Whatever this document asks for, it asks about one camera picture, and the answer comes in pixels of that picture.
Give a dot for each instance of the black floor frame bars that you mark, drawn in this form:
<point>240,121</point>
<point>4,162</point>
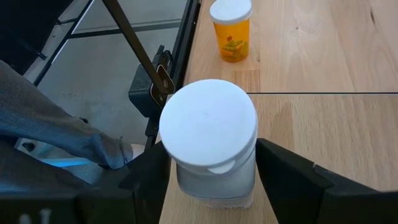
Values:
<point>124,30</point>

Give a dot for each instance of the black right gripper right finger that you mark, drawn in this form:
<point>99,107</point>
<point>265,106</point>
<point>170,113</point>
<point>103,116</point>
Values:
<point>298,186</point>

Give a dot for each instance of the orange pill bottle white cap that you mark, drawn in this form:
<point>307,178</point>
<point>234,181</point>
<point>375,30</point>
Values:
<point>231,40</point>

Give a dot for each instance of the white bottle barcode label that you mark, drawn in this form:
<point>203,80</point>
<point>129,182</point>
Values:
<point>208,124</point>

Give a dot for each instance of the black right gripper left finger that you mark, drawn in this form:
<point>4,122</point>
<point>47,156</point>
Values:
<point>140,193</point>

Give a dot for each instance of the person's leg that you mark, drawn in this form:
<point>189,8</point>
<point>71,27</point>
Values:
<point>46,124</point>

